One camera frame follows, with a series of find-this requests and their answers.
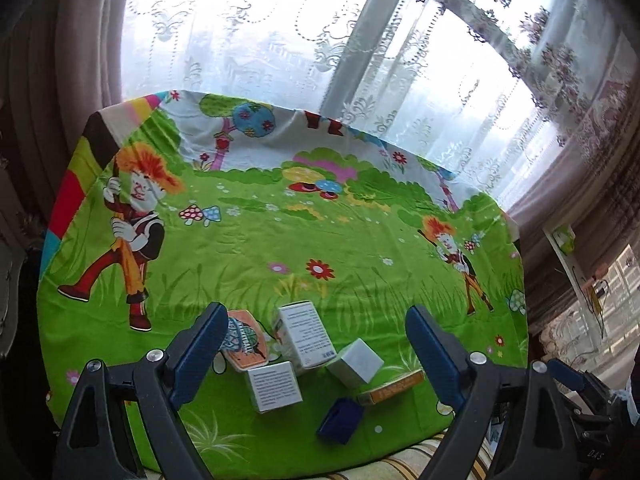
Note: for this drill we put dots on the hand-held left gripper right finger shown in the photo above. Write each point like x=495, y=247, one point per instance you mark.
x=435, y=355

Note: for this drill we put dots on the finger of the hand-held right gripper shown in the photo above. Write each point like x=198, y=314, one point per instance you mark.
x=567, y=375

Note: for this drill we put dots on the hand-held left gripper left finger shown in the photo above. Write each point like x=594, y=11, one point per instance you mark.
x=197, y=360

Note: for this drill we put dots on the orange flat box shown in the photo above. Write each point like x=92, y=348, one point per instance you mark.
x=390, y=390

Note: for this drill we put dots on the silver white cube box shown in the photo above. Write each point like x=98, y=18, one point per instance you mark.
x=357, y=362

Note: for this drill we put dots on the white box with text panel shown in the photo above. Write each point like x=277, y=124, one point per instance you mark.
x=272, y=387

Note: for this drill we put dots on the black charger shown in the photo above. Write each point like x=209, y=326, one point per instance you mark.
x=598, y=290

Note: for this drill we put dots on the floral lace curtain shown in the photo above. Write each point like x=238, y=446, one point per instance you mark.
x=620, y=280

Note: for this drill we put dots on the white shelf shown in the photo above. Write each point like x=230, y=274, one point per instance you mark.
x=575, y=266

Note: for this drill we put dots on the white box with barcode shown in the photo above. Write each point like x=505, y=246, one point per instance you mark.
x=305, y=335

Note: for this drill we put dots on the dark blue box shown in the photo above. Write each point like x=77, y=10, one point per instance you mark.
x=340, y=422

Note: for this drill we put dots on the green tissue pack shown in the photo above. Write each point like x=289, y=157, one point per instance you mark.
x=565, y=242

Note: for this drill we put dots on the green cartoon printed blanket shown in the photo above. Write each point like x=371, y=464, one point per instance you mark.
x=300, y=240

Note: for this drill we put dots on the brown patterned curtain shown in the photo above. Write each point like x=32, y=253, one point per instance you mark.
x=590, y=175

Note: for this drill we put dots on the plain brown curtain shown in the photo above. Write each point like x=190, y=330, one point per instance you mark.
x=65, y=60

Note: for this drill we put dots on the white lace curtain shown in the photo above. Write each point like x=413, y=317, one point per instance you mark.
x=250, y=35

